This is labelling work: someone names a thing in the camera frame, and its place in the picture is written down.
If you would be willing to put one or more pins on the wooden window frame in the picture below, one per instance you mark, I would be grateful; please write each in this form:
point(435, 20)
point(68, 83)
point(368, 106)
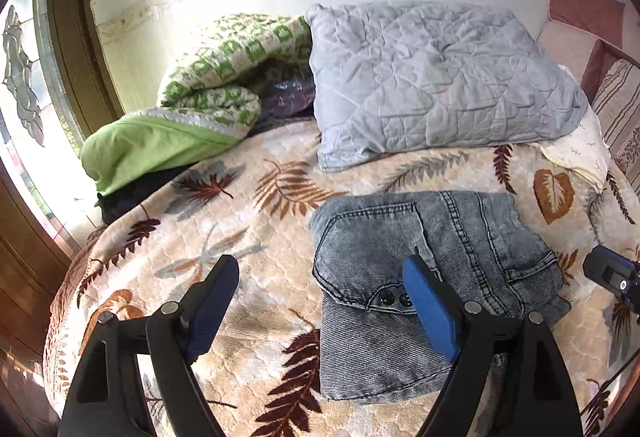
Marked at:
point(85, 42)

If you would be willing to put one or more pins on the cream floral pillow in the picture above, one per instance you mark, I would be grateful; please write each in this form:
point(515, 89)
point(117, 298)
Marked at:
point(585, 147)

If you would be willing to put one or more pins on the dark purple plastic bag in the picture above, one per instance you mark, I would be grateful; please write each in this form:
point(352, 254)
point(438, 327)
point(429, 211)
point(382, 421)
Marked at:
point(287, 102)

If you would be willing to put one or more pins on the grey quilted pillow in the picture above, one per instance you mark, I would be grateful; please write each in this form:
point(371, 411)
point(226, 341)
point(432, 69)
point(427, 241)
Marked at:
point(425, 82)

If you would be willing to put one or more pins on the grey denim pants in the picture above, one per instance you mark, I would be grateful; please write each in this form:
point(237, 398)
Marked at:
point(375, 237)

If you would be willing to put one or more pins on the striped floral headboard cushion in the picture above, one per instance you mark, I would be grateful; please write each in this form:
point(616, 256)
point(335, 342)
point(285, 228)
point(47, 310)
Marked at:
point(580, 27)

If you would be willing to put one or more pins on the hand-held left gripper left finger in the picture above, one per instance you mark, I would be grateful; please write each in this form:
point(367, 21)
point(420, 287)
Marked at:
point(212, 312)

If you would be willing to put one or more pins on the green patterned quilt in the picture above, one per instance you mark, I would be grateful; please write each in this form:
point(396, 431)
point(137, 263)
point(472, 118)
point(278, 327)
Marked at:
point(200, 82)

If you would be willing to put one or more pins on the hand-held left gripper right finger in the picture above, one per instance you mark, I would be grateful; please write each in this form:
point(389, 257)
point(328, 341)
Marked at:
point(430, 312)

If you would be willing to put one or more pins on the leaf print blanket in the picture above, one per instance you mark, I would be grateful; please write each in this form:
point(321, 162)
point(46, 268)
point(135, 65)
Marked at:
point(240, 227)

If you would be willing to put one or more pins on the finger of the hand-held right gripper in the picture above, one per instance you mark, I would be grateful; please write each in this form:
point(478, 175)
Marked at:
point(612, 274)

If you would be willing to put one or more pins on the stained glass window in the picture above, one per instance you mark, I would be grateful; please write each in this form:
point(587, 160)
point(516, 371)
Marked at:
point(25, 82)

